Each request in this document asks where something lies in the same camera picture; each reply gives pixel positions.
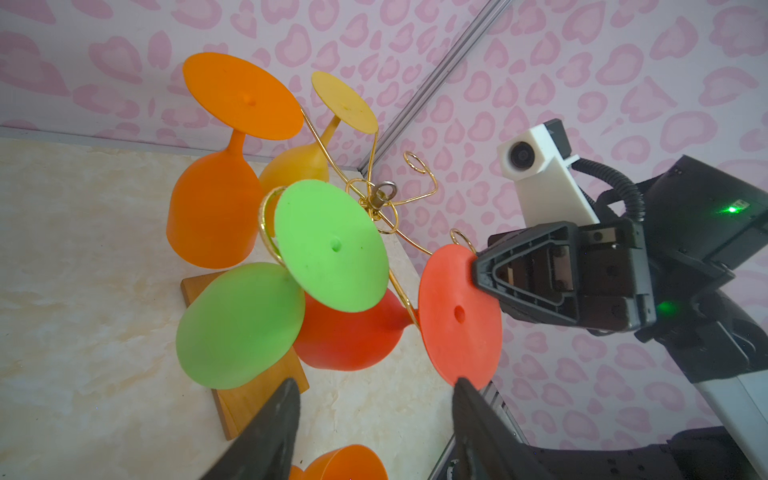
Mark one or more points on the amber wooden rack base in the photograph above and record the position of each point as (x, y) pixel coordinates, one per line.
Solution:
(246, 396)

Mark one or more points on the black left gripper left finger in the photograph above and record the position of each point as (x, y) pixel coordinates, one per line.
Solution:
(264, 449)

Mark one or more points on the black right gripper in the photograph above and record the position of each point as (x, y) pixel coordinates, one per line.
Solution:
(546, 274)

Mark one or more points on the orange wine glass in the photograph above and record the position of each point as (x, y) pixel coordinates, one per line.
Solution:
(353, 462)
(213, 212)

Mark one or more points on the yellow wine glass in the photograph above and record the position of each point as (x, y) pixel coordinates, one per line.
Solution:
(309, 161)

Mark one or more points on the green wine glass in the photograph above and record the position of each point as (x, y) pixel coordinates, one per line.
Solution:
(330, 247)

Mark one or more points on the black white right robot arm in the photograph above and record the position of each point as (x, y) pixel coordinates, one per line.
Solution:
(655, 264)

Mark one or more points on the gold wire glass rack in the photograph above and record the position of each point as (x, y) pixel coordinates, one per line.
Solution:
(373, 203)

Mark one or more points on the red wine glass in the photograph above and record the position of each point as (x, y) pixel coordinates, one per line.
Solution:
(460, 326)

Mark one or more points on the aluminium corner frame post right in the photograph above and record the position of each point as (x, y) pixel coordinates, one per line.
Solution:
(477, 29)

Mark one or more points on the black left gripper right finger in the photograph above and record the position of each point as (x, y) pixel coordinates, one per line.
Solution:
(485, 447)

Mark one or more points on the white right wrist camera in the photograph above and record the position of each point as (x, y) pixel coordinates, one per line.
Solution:
(537, 161)

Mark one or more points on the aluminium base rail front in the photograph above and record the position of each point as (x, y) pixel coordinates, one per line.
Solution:
(448, 460)

